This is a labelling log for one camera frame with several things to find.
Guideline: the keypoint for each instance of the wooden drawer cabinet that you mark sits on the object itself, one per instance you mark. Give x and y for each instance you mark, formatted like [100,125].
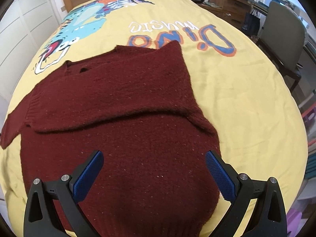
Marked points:
[231,11]

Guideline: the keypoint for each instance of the grey office chair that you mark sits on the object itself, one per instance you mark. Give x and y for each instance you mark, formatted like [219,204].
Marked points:
[282,40]

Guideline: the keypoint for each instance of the yellow dinosaur bedspread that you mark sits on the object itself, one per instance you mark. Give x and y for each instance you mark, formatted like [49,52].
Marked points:
[238,89]

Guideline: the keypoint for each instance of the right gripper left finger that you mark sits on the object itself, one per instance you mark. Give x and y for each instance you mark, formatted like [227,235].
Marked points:
[41,217]

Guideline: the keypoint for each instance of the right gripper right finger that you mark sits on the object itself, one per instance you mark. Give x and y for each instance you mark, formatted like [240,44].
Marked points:
[268,217]

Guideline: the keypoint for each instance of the stack of teal mats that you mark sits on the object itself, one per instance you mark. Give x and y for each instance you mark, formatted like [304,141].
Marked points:
[310,171]

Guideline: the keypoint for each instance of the dark red knit sweater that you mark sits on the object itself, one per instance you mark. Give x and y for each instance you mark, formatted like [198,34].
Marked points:
[137,107]

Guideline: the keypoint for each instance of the black shopping bag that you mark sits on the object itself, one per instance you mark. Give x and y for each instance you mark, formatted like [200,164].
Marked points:
[251,25]

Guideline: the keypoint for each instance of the pink framed board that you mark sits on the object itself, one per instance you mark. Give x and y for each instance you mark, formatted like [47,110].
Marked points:
[309,123]

